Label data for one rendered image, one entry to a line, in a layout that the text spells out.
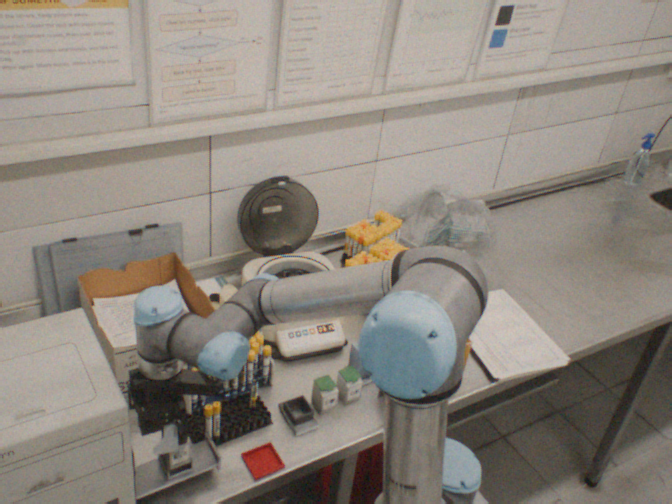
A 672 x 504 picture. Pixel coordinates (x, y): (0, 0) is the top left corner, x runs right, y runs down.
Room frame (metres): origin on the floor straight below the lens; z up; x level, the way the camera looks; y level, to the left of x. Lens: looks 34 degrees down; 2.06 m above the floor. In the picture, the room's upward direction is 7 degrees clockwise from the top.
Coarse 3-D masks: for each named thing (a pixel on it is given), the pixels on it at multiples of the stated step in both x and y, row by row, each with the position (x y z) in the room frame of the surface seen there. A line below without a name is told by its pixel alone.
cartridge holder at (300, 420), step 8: (288, 400) 1.08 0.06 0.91; (296, 400) 1.08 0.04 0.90; (304, 400) 1.08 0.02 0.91; (280, 408) 1.07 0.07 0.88; (288, 408) 1.05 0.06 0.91; (296, 408) 1.08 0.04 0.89; (304, 408) 1.08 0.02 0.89; (288, 416) 1.05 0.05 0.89; (296, 416) 1.05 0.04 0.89; (304, 416) 1.04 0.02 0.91; (312, 416) 1.05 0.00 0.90; (296, 424) 1.03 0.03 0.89; (304, 424) 1.03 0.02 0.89; (312, 424) 1.04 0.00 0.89; (296, 432) 1.01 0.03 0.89; (304, 432) 1.02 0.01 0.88
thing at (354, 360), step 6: (354, 342) 1.22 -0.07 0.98; (354, 348) 1.20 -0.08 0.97; (354, 354) 1.20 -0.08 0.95; (354, 360) 1.20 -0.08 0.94; (360, 360) 1.18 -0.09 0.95; (348, 366) 1.21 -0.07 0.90; (354, 366) 1.20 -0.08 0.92; (360, 366) 1.19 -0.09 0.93; (360, 372) 1.19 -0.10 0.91; (366, 372) 1.20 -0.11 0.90; (366, 378) 1.20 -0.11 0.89; (366, 384) 1.18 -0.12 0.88
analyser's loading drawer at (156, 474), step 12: (204, 444) 0.93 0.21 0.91; (192, 456) 0.90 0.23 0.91; (204, 456) 0.90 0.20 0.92; (216, 456) 0.89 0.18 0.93; (144, 468) 0.86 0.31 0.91; (156, 468) 0.86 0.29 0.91; (168, 468) 0.84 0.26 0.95; (180, 468) 0.86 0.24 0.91; (192, 468) 0.86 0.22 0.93; (204, 468) 0.87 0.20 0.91; (144, 480) 0.83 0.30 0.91; (156, 480) 0.83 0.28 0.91; (168, 480) 0.83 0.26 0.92; (180, 480) 0.84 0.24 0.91; (144, 492) 0.80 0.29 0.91
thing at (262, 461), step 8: (256, 448) 0.96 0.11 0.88; (264, 448) 0.97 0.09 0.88; (272, 448) 0.97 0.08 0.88; (248, 456) 0.94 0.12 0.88; (256, 456) 0.94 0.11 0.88; (264, 456) 0.95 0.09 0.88; (272, 456) 0.95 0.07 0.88; (248, 464) 0.92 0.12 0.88; (256, 464) 0.92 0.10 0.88; (264, 464) 0.93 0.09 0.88; (272, 464) 0.93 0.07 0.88; (280, 464) 0.93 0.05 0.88; (256, 472) 0.91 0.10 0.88; (264, 472) 0.91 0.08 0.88; (272, 472) 0.91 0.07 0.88
